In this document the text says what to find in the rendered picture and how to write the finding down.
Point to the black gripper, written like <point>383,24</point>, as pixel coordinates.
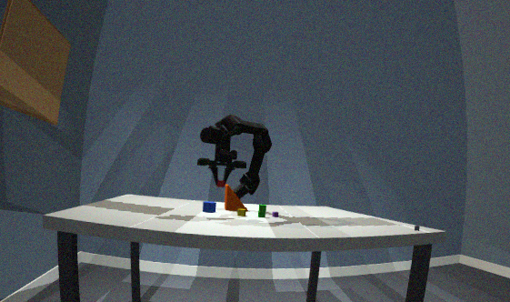
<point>213,164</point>

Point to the blue cube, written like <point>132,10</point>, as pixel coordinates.
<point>209,207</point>

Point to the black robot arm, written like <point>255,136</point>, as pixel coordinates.
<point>235,126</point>

